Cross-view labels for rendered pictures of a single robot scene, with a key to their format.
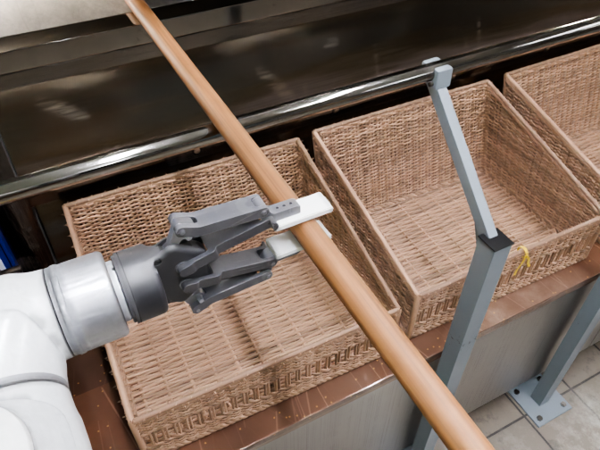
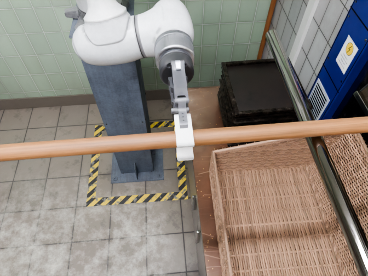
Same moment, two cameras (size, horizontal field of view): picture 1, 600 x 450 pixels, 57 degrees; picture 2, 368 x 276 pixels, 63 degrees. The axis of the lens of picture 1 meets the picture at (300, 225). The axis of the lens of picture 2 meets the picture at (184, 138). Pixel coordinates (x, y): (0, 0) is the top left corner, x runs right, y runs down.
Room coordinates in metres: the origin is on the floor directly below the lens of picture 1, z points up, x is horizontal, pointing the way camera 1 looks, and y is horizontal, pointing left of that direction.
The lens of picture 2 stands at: (0.57, -0.29, 1.64)
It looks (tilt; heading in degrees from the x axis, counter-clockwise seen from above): 55 degrees down; 112
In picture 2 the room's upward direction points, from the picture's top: straight up
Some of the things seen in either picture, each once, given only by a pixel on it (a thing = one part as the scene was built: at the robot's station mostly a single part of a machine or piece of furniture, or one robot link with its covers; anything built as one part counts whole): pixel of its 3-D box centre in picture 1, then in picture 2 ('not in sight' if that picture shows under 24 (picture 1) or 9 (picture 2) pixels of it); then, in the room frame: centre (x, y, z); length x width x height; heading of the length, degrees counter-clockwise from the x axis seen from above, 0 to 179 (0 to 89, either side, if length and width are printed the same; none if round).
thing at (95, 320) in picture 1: (91, 300); (174, 55); (0.34, 0.20, 1.19); 0.09 x 0.06 x 0.09; 28
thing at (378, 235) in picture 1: (452, 195); not in sight; (1.04, -0.38, 0.72); 0.56 x 0.49 x 0.28; 117
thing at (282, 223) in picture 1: (298, 211); (183, 130); (0.45, 0.00, 1.21); 0.07 x 0.03 x 0.01; 118
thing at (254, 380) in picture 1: (231, 279); (296, 222); (0.77, 0.15, 0.72); 0.56 x 0.49 x 0.28; 116
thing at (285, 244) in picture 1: (298, 238); (183, 143); (0.45, 0.00, 1.17); 0.07 x 0.03 x 0.01; 118
